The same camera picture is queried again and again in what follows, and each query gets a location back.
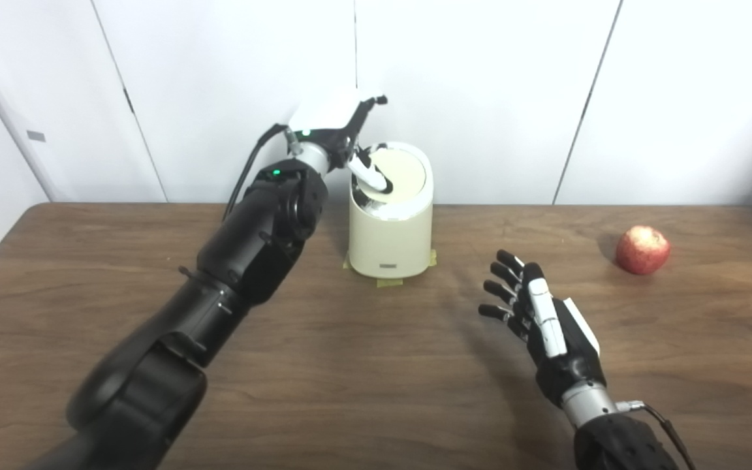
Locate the red apple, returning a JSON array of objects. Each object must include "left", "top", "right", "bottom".
[{"left": 615, "top": 226, "right": 671, "bottom": 275}]

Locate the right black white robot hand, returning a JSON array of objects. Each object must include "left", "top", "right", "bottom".
[{"left": 478, "top": 249, "right": 607, "bottom": 409}]

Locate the cream round bin lid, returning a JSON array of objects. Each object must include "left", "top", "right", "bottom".
[{"left": 358, "top": 149, "right": 427, "bottom": 202}]

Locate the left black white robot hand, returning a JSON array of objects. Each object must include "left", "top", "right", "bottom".
[{"left": 287, "top": 87, "right": 394, "bottom": 195}]

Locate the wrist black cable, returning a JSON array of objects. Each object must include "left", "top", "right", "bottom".
[
  {"left": 222, "top": 123, "right": 300, "bottom": 223},
  {"left": 616, "top": 399, "right": 698, "bottom": 470}
]

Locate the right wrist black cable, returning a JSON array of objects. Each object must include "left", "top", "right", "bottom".
[{"left": 616, "top": 399, "right": 698, "bottom": 470}]

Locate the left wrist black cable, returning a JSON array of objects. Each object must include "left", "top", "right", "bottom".
[{"left": 222, "top": 123, "right": 300, "bottom": 223}]

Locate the cream-colored bin body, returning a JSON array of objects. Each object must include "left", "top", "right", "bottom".
[{"left": 348, "top": 142, "right": 434, "bottom": 279}]

